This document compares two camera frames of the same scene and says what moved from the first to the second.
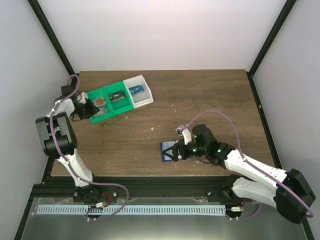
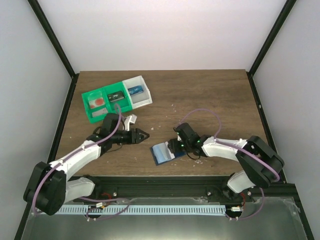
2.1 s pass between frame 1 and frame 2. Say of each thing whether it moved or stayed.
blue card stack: stayed
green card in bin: stayed
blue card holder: moved
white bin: stayed
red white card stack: stayed
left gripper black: moved
